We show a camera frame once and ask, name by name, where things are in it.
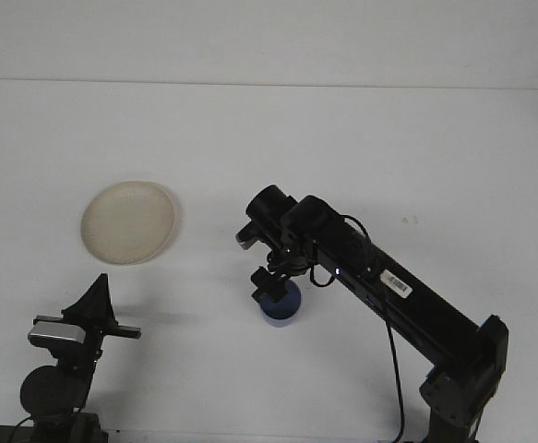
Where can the pale blue cup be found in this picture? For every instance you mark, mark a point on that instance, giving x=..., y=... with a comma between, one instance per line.
x=287, y=314

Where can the pale round plate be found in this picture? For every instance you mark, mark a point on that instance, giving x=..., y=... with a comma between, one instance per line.
x=130, y=223

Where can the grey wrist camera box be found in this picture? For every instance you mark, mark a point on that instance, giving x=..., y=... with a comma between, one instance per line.
x=245, y=240
x=56, y=333

